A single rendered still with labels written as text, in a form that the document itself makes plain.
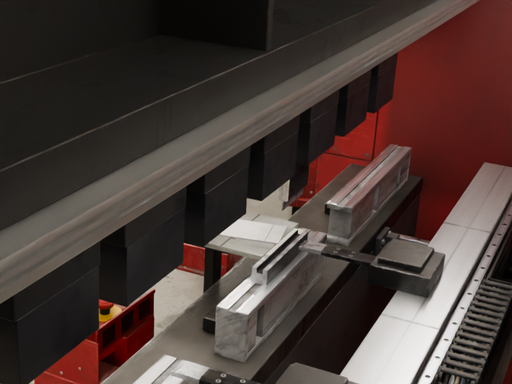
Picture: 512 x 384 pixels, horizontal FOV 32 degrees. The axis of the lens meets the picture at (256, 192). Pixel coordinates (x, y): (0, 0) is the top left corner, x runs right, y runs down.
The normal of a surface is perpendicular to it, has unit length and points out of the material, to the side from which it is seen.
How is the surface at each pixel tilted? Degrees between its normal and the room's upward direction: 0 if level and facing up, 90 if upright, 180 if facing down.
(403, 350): 0
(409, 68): 90
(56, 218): 0
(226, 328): 90
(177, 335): 0
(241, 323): 90
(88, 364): 90
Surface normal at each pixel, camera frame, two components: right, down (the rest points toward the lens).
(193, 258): -0.41, 0.31
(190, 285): 0.06, -0.93
